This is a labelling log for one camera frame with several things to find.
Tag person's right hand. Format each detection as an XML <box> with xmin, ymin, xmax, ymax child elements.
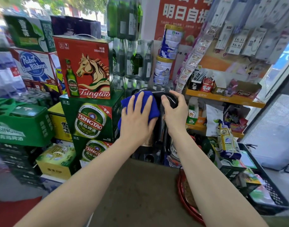
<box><xmin>161</xmin><ymin>90</ymin><xmax>189</xmax><ymax>138</ymax></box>

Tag person's left hand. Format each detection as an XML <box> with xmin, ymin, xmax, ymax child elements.
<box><xmin>120</xmin><ymin>92</ymin><xmax>158</xmax><ymax>149</ymax></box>

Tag blue cleaning cloth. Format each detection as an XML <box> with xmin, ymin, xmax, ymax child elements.
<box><xmin>117</xmin><ymin>91</ymin><xmax>161</xmax><ymax>131</ymax></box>

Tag black electric kettle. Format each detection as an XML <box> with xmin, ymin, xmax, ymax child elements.
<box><xmin>132</xmin><ymin>88</ymin><xmax>181</xmax><ymax>161</ymax></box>

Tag person's right forearm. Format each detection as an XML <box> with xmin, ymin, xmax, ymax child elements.
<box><xmin>168</xmin><ymin>129</ymin><xmax>269</xmax><ymax>227</ymax></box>

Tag person's left forearm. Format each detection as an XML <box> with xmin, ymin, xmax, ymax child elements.
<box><xmin>14</xmin><ymin>137</ymin><xmax>146</xmax><ymax>227</ymax></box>

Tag small green white box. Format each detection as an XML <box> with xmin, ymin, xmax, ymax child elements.
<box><xmin>186</xmin><ymin>109</ymin><xmax>198</xmax><ymax>126</ymax></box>

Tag large green beer carton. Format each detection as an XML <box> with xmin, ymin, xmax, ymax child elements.
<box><xmin>59</xmin><ymin>89</ymin><xmax>125</xmax><ymax>143</ymax></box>

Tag orange shelf board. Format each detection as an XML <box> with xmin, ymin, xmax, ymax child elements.
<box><xmin>186</xmin><ymin>123</ymin><xmax>245</xmax><ymax>139</ymax></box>
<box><xmin>185</xmin><ymin>88</ymin><xmax>266</xmax><ymax>109</ymax></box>

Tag shrink-wrapped pack of bottles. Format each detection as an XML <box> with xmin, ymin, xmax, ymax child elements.
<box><xmin>112</xmin><ymin>40</ymin><xmax>154</xmax><ymax>81</ymax></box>

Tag black white snack packet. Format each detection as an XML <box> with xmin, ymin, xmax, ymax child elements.
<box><xmin>189</xmin><ymin>68</ymin><xmax>208</xmax><ymax>91</ymax></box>

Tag red snack packet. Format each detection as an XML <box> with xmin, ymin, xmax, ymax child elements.
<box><xmin>201</xmin><ymin>77</ymin><xmax>216</xmax><ymax>93</ymax></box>

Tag white plastic bag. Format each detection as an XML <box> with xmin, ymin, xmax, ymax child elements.
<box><xmin>206</xmin><ymin>104</ymin><xmax>224</xmax><ymax>137</ymax></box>

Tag small green beer carton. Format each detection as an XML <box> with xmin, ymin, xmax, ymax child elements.
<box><xmin>72</xmin><ymin>135</ymin><xmax>113</xmax><ymax>169</ymax></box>

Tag hanging strip of snack packets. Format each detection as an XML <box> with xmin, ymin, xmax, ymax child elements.
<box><xmin>175</xmin><ymin>25</ymin><xmax>219</xmax><ymax>93</ymax></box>

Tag red horse print beer carton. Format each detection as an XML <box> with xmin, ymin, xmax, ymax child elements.
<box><xmin>53</xmin><ymin>35</ymin><xmax>114</xmax><ymax>100</ymax></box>

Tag yellow beer carton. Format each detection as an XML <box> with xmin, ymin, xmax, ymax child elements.
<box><xmin>48</xmin><ymin>102</ymin><xmax>73</xmax><ymax>142</ymax></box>

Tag blue white milk powder tin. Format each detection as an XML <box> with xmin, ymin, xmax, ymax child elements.
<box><xmin>158</xmin><ymin>24</ymin><xmax>184</xmax><ymax>60</ymax></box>

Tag yellow white noodle packet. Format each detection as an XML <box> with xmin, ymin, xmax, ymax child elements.
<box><xmin>217</xmin><ymin>123</ymin><xmax>242</xmax><ymax>160</ymax></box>

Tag red plastic basket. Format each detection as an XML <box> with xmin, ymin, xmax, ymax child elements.
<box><xmin>177</xmin><ymin>169</ymin><xmax>206</xmax><ymax>226</ymax></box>

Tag yellow green drink carton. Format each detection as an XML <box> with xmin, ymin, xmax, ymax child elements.
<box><xmin>35</xmin><ymin>143</ymin><xmax>77</xmax><ymax>180</ymax></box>

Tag brown cardboard display box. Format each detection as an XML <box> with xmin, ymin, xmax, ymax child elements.
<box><xmin>235</xmin><ymin>80</ymin><xmax>263</xmax><ymax>100</ymax></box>

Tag pack of green glass bottles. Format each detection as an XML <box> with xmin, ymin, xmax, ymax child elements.
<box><xmin>106</xmin><ymin>0</ymin><xmax>143</xmax><ymax>41</ymax></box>

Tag dark purple gift box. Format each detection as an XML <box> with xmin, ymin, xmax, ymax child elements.
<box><xmin>50</xmin><ymin>15</ymin><xmax>102</xmax><ymax>39</ymax></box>

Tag white blue ribbon beer carton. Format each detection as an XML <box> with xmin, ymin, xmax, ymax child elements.
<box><xmin>10</xmin><ymin>47</ymin><xmax>62</xmax><ymax>93</ymax></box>

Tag glass shop door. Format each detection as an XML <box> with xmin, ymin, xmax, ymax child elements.
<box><xmin>241</xmin><ymin>26</ymin><xmax>289</xmax><ymax>174</ymax></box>

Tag stack of dark crates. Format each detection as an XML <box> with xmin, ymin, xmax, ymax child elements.
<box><xmin>0</xmin><ymin>143</ymin><xmax>44</xmax><ymax>187</ymax></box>

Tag rack of white accessory packages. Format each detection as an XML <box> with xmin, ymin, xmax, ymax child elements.
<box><xmin>210</xmin><ymin>0</ymin><xmax>289</xmax><ymax>65</ymax></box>

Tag packs of water bottles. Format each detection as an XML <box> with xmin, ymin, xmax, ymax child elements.
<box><xmin>0</xmin><ymin>51</ymin><xmax>27</xmax><ymax>99</ymax></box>

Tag green white beer carton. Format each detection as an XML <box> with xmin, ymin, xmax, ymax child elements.
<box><xmin>3</xmin><ymin>15</ymin><xmax>56</xmax><ymax>53</ymax></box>

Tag black plastic crate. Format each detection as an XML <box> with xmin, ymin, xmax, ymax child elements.
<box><xmin>237</xmin><ymin>143</ymin><xmax>289</xmax><ymax>216</ymax></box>

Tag red floor mat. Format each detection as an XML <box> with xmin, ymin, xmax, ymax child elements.
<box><xmin>0</xmin><ymin>196</ymin><xmax>43</xmax><ymax>227</ymax></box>

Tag red wall poster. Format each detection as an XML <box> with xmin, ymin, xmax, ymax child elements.
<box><xmin>154</xmin><ymin>0</ymin><xmax>215</xmax><ymax>46</ymax></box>

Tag green carton with handle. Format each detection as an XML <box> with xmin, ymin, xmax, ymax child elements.
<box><xmin>0</xmin><ymin>98</ymin><xmax>55</xmax><ymax>147</ymax></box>

